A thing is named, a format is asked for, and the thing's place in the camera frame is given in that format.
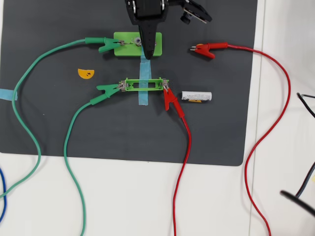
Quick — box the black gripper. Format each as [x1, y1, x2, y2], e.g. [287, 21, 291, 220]
[127, 0, 185, 60]

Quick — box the green alligator clip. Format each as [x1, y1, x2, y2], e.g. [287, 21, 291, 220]
[90, 83, 126, 106]
[85, 36, 125, 54]

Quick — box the white AA battery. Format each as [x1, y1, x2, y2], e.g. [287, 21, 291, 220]
[181, 91, 213, 102]

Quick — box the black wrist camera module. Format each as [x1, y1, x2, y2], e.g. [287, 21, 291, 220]
[180, 0, 213, 25]

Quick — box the long blue tape strip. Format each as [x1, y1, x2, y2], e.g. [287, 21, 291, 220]
[137, 55, 151, 106]

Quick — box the thin black cable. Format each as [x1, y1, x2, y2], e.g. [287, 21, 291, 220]
[297, 92, 315, 118]

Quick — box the dark grey cable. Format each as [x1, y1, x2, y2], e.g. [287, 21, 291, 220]
[295, 162, 315, 199]

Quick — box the green battery holder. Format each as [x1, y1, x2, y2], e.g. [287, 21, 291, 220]
[119, 77, 170, 92]

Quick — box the blue cable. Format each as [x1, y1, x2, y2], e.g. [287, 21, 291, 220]
[0, 167, 7, 222]

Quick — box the blurry black bar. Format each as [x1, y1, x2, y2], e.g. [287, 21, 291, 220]
[280, 190, 315, 218]

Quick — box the dark grey work mat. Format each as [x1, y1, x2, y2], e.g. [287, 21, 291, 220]
[0, 0, 258, 167]

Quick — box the red alligator clip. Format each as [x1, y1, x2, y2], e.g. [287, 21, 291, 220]
[189, 42, 228, 59]
[162, 83, 186, 118]

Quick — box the green cable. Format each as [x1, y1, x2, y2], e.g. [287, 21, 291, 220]
[0, 38, 87, 199]
[63, 102, 87, 236]

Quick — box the green bulb holder block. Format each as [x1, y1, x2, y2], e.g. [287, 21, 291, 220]
[113, 32, 163, 58]

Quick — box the red cable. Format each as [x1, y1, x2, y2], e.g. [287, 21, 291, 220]
[172, 116, 192, 236]
[226, 43, 292, 236]

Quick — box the short blue tape piece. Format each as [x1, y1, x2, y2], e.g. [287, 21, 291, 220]
[0, 88, 18, 101]

